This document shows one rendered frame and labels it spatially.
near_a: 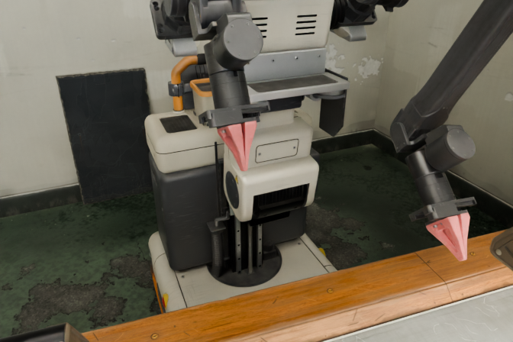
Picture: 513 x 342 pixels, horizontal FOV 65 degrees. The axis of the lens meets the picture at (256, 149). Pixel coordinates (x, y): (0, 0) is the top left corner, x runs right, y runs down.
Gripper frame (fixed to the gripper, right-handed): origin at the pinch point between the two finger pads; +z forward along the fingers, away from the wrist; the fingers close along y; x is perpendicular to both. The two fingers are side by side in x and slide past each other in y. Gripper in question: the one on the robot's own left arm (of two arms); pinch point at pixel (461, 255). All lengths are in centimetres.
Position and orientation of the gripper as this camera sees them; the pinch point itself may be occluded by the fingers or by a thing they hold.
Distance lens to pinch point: 80.9
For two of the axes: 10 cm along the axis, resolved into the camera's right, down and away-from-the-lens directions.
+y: 9.5, -1.2, 2.8
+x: -2.1, 4.2, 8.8
